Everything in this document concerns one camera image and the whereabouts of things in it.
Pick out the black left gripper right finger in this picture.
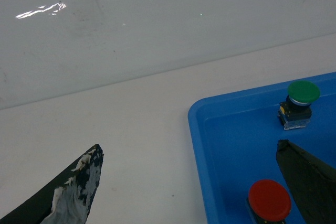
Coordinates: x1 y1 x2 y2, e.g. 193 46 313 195
276 140 335 223

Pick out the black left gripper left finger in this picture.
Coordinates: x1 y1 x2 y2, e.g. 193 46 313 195
1 144 104 223

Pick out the red mushroom push button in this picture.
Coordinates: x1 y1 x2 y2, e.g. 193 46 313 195
246 179 292 223

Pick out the green mushroom push button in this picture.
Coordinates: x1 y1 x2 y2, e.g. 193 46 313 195
278 80 321 130

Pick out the blue plastic tray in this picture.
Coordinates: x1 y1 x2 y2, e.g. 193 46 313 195
188 73 335 223

